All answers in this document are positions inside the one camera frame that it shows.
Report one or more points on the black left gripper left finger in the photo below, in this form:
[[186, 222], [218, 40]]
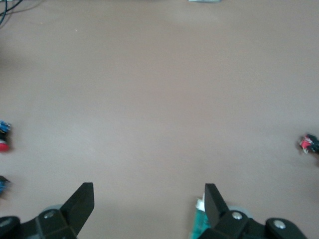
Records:
[[62, 224]]

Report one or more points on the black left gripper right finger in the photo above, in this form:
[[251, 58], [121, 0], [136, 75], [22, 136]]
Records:
[[224, 224]]

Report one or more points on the red mushroom push button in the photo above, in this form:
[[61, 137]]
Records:
[[3, 139], [3, 185]]

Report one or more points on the brown table mat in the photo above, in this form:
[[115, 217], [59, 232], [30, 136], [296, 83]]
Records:
[[159, 99]]

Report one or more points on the black switch with red end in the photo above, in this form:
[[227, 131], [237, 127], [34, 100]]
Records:
[[307, 144]]

